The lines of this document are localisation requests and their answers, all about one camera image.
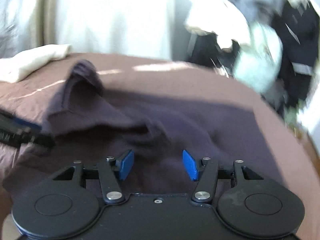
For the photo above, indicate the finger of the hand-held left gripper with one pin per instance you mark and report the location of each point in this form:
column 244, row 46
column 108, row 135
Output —
column 40, row 140

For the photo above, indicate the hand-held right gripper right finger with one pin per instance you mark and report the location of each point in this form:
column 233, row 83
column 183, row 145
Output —
column 190, row 165

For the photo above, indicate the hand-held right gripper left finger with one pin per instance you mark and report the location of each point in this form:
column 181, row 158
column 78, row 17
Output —
column 126, row 165

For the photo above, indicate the purple knit sweater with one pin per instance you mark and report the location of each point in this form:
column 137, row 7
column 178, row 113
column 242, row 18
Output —
column 150, row 130

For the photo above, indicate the white folded blanket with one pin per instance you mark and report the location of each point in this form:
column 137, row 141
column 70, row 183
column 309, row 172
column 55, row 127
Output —
column 30, row 60

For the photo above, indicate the brown bed sheet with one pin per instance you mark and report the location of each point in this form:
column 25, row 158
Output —
column 190, row 80

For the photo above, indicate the mint hanging garment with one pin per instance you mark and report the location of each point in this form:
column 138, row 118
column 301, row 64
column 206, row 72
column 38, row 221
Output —
column 260, row 60

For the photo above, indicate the white curtain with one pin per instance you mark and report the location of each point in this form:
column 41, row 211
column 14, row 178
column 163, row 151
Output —
column 100, row 15

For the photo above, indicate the white hanging garment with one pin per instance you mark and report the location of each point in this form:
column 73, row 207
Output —
column 217, row 20

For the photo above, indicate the black hanging jacket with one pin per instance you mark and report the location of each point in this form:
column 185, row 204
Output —
column 297, row 50

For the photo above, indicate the grey hanging garment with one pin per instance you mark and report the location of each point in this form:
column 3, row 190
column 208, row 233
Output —
column 250, row 2

